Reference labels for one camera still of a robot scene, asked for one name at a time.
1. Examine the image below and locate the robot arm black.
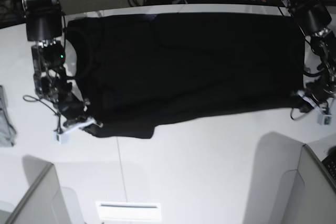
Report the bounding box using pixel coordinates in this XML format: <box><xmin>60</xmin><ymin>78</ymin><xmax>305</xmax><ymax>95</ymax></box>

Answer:
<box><xmin>22</xmin><ymin>0</ymin><xmax>103</xmax><ymax>136</ymax></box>
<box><xmin>281</xmin><ymin>0</ymin><xmax>335</xmax><ymax>108</ymax></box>

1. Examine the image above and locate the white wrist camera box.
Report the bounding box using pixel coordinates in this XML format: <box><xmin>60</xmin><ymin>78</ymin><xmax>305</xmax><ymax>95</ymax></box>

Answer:
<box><xmin>318</xmin><ymin>113</ymin><xmax>332</xmax><ymax>125</ymax></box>
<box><xmin>54</xmin><ymin>132</ymin><xmax>69</xmax><ymax>144</ymax></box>

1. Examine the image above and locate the black keyboard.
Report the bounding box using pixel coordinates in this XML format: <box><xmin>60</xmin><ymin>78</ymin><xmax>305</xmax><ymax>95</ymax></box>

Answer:
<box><xmin>322</xmin><ymin>155</ymin><xmax>336</xmax><ymax>180</ymax></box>

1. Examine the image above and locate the grey partition left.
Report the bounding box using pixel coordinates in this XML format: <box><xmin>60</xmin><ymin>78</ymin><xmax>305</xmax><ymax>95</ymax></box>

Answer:
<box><xmin>5</xmin><ymin>163</ymin><xmax>71</xmax><ymax>223</ymax></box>

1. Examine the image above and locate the grey folded cloth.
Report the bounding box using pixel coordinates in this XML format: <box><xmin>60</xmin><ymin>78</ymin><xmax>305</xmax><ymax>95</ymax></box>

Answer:
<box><xmin>1</xmin><ymin>86</ymin><xmax>16</xmax><ymax>147</ymax></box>

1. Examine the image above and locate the black T-shirt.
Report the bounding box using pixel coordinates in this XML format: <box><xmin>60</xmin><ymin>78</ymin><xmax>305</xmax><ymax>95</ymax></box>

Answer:
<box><xmin>66</xmin><ymin>13</ymin><xmax>305</xmax><ymax>139</ymax></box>

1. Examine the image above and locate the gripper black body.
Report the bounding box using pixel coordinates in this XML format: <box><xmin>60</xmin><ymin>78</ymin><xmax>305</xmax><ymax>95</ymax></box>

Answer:
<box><xmin>56</xmin><ymin>78</ymin><xmax>87</xmax><ymax>120</ymax></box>
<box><xmin>306</xmin><ymin>74</ymin><xmax>335</xmax><ymax>103</ymax></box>

